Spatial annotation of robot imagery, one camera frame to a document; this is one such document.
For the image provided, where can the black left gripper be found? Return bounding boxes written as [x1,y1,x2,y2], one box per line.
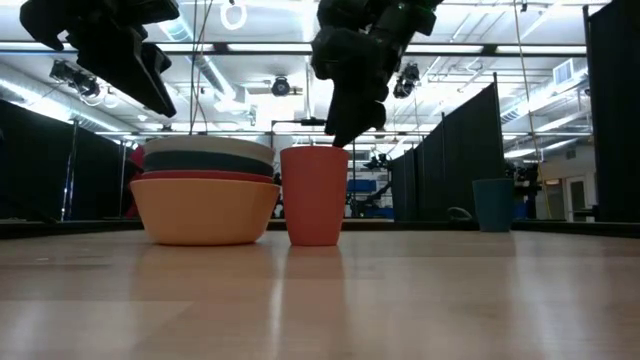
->
[19,0,181,119]

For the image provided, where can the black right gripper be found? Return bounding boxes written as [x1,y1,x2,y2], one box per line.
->
[309,0,445,149]

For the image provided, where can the orange cup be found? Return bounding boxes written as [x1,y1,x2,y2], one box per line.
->
[279,145,351,248]

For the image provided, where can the white bowl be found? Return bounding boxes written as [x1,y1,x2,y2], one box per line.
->
[142,135,277,166]

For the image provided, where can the teal bowl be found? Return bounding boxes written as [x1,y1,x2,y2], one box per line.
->
[142,150,276,178]

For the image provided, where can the red bowl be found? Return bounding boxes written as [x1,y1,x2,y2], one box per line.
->
[141,169,275,185]

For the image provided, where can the teal cup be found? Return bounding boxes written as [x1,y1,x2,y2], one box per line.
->
[471,178,516,234]

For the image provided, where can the pale orange bowl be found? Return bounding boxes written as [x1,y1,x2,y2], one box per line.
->
[129,178,282,247]

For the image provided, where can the black ceiling spotlight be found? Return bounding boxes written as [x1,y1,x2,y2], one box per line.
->
[392,62,421,100]
[49,59,101,99]
[269,74,293,98]

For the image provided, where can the blue panel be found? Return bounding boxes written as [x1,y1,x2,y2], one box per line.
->
[346,178,378,194]

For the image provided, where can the black partition curtain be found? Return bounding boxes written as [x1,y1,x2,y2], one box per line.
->
[389,74,507,224]
[582,0,640,225]
[0,98,137,222]

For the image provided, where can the white ceiling air vent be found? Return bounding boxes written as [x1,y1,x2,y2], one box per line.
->
[552,58,576,86]

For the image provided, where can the hanging black cable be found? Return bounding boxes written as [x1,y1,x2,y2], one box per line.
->
[187,0,217,137]

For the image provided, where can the white ring light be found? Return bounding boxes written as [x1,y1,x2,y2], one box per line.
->
[219,0,249,31]

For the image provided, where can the black table frame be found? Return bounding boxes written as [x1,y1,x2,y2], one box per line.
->
[0,217,640,240]

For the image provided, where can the black frame corner bracket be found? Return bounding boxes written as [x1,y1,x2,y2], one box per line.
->
[447,205,474,223]

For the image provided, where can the black overhead frame beam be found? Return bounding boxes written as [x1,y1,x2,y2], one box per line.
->
[0,41,589,57]

